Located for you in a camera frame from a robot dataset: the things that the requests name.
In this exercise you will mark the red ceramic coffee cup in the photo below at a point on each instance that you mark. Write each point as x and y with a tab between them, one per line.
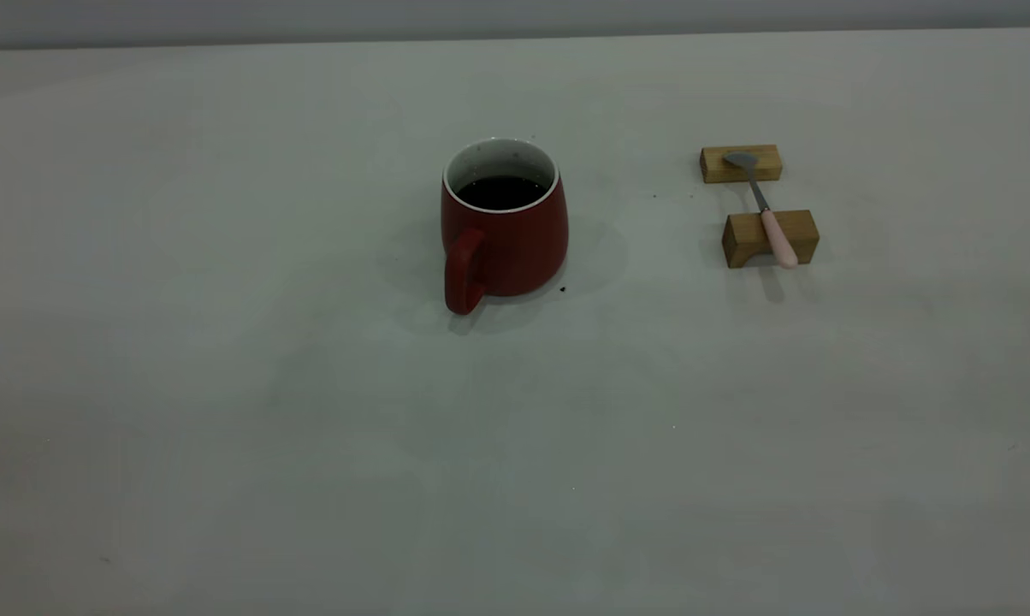
515	248

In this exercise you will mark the arched wooden block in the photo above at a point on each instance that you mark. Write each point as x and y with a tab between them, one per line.
742	235

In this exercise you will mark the flat rectangular wooden block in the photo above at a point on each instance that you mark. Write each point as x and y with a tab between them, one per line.
716	167

